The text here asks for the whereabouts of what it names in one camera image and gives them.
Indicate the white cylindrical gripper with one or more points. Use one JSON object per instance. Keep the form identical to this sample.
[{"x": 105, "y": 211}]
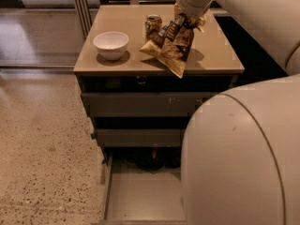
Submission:
[{"x": 189, "y": 6}]

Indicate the brown chip bag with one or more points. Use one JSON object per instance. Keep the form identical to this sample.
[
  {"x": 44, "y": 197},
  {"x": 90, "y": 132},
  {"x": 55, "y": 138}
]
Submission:
[{"x": 171, "y": 45}]

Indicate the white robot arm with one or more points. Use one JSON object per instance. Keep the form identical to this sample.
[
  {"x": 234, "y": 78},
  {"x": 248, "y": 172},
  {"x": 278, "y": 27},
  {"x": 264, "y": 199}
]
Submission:
[{"x": 241, "y": 150}]

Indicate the grey drawer cabinet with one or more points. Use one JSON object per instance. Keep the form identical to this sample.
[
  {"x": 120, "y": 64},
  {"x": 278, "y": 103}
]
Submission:
[{"x": 212, "y": 65}]

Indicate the top grey drawer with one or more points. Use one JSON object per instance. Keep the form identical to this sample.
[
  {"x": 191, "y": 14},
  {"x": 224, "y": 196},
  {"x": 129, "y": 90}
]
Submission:
[{"x": 144, "y": 104}]

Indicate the middle grey drawer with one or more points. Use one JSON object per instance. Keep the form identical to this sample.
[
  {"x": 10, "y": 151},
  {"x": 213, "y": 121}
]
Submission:
[{"x": 139, "y": 137}]

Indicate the bottom open grey drawer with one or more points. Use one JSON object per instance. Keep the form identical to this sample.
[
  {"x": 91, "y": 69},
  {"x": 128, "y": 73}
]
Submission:
[{"x": 138, "y": 197}]

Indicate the gold soda can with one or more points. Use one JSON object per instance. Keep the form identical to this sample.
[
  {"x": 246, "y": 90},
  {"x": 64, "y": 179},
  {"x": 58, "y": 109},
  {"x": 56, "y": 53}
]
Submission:
[{"x": 153, "y": 24}]

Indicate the white ceramic bowl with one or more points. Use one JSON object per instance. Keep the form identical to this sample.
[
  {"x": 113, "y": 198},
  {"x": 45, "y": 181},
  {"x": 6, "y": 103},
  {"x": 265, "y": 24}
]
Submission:
[{"x": 111, "y": 45}]

